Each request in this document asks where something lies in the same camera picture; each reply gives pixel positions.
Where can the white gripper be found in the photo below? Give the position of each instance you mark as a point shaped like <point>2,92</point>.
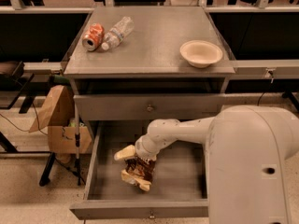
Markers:
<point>144,153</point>

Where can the orange soda can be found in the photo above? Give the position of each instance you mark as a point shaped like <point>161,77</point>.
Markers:
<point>93,37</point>

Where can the brown chip bag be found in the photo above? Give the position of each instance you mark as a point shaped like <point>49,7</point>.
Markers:
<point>138,172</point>

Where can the white paper bowl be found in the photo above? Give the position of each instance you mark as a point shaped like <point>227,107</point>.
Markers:
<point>200,53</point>

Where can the closed grey top drawer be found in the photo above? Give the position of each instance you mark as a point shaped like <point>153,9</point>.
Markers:
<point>148,106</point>

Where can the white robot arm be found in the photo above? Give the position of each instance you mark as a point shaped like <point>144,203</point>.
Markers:
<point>245,148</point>

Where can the grey drawer cabinet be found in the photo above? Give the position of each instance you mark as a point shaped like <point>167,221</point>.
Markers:
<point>145,77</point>

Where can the black tripod stand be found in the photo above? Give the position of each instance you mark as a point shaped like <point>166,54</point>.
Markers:
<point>64,158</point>

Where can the clear plastic water bottle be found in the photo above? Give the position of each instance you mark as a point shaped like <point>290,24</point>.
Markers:
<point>117,33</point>

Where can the cardboard box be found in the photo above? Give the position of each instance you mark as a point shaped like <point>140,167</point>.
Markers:
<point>57,114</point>

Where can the open grey middle drawer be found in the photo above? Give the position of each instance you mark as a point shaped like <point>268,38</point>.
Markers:
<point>179,179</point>

